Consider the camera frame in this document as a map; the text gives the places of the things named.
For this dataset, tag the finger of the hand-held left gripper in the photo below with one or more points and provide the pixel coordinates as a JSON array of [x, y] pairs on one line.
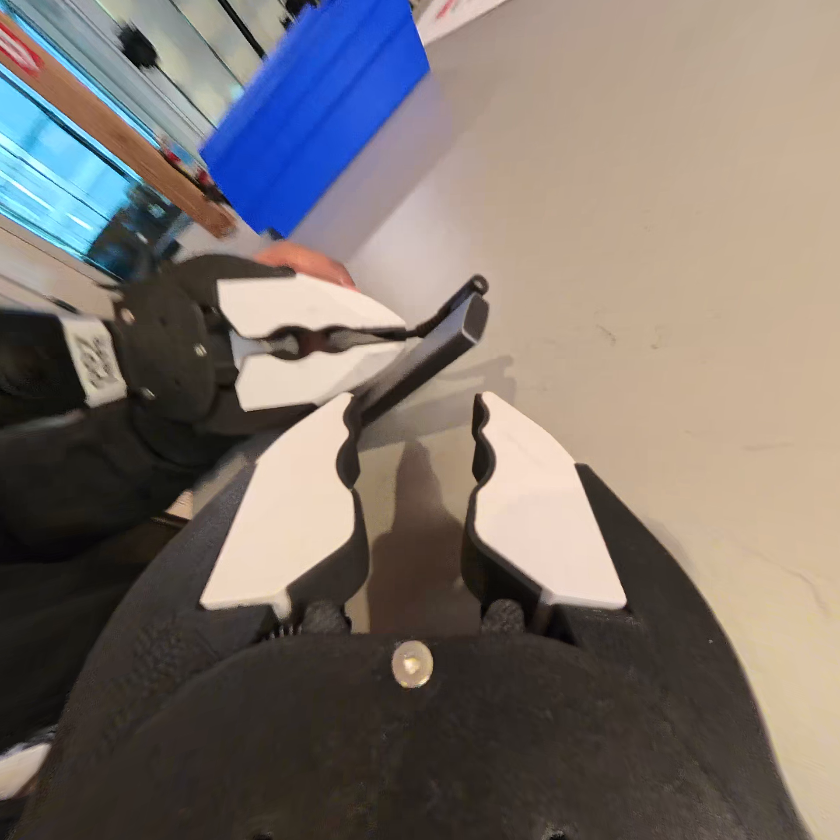
[[295, 384], [308, 302]]

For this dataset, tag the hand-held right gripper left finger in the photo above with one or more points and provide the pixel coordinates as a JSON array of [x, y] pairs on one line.
[[282, 525]]

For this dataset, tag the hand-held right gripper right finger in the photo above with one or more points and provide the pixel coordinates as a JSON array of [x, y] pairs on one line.
[[544, 525]]

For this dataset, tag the grey usb hub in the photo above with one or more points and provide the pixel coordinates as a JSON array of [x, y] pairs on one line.
[[426, 367]]

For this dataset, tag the blue storage bin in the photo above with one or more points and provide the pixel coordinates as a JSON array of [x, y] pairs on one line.
[[315, 118]]

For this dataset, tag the person's left forearm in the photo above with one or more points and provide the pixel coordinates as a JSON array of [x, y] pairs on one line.
[[79, 485]]

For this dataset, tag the person's left hand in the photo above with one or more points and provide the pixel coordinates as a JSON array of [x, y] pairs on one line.
[[302, 259]]

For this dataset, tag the laminated paper sheet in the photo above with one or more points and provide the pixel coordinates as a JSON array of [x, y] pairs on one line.
[[453, 16]]

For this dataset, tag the person's white shoe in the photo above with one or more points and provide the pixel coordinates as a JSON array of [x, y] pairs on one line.
[[19, 768]]

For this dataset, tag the wooden post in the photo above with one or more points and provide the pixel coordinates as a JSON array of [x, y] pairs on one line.
[[131, 141]]

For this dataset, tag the red white wall sign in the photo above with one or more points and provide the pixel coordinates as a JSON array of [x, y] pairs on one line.
[[16, 52]]

